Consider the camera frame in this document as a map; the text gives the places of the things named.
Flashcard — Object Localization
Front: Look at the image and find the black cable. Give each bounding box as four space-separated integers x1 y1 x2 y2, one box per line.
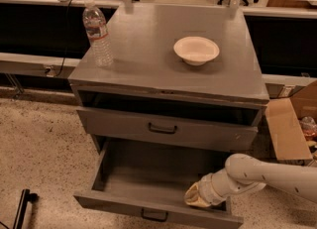
53 0 85 78

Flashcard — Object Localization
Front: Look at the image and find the cardboard box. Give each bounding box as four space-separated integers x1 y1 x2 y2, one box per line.
265 81 317 166

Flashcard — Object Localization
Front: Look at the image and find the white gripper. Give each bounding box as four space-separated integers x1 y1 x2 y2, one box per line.
184 172 225 208

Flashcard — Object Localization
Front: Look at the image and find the grey drawer cabinet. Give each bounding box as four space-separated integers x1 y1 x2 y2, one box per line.
67 2 270 162

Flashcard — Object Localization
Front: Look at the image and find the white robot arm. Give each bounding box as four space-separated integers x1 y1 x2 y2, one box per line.
184 154 317 208

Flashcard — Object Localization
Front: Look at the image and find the grey top drawer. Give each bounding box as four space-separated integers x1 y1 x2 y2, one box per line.
77 107 258 152

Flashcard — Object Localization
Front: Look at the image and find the white bowl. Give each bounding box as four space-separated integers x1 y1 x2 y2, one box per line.
173 37 220 66

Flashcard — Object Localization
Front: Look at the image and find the black bar on floor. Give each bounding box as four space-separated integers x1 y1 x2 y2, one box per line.
13 189 39 229

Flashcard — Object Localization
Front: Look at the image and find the bottle inside cardboard box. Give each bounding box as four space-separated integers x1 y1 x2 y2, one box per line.
299 116 317 140

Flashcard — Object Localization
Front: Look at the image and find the clear plastic water bottle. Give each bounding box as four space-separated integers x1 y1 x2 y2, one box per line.
82 0 114 67

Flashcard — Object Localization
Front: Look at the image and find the grey drawer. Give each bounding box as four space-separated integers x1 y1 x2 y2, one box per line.
74 140 244 229
77 107 258 152

